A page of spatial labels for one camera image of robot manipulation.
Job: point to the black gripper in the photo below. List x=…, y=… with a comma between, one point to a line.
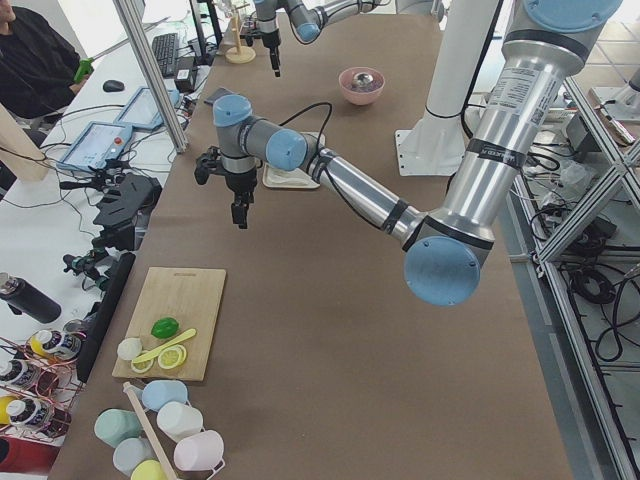
x=240, y=183
x=270, y=39

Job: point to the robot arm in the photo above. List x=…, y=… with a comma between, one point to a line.
x=440, y=229
x=306, y=24

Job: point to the white rabbit tray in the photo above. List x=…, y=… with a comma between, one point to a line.
x=285, y=151

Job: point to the wooden stand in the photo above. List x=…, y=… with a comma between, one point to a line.
x=238, y=53

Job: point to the pink bowl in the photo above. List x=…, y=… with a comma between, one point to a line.
x=360, y=98

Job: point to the metal scoop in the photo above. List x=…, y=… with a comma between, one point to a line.
x=363, y=81

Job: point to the bamboo cutting board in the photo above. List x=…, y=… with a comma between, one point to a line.
x=192, y=296

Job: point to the black keyboard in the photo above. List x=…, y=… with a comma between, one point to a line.
x=164, y=48

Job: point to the yellow plastic knife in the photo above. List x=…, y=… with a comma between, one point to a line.
x=152, y=354

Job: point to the teach pendant tablet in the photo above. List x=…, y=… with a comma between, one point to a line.
x=97, y=144
x=140, y=112

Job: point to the green lime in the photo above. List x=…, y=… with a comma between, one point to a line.
x=165, y=328

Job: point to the black computer mouse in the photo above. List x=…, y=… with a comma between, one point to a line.
x=113, y=86

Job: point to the upper lemon slice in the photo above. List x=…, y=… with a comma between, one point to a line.
x=172, y=357

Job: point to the lemon slice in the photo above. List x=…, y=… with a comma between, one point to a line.
x=141, y=366
x=172, y=357

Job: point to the white garlic bulb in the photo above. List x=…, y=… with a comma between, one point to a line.
x=129, y=348

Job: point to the lower lemon slice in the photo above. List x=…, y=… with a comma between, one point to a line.
x=141, y=366

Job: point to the light blue cup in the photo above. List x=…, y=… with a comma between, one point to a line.
x=158, y=393

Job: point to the white cup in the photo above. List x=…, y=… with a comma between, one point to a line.
x=179, y=421

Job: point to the black water bottle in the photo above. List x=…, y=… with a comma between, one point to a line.
x=24, y=298

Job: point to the person in black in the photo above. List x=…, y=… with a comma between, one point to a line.
x=38, y=65

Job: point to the pink cup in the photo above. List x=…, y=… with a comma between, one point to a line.
x=200, y=452

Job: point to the mint green cup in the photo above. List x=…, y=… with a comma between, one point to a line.
x=113, y=426

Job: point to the grey cup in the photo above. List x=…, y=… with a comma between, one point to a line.
x=131, y=452

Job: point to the yellow cup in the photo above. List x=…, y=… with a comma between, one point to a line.
x=148, y=470

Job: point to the aluminium frame post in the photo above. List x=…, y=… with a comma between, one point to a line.
x=130, y=19

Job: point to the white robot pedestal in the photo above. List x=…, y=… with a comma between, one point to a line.
x=435, y=145

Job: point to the wooden rack handle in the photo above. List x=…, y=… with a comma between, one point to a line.
x=131, y=392

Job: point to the white wire cup rack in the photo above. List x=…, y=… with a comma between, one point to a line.
x=196, y=448

